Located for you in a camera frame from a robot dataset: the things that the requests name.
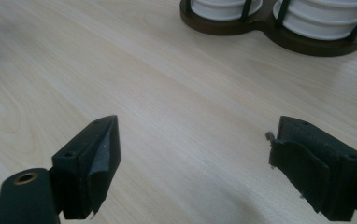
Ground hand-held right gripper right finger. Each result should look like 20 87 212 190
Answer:
264 115 357 222

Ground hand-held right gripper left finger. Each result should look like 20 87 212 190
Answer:
50 115 122 220

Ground tall stack of white cups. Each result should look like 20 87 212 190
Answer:
272 0 357 41

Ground short stack of white cups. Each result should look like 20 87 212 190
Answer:
190 0 264 21

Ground black wire cup holder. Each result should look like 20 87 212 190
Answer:
179 0 357 58

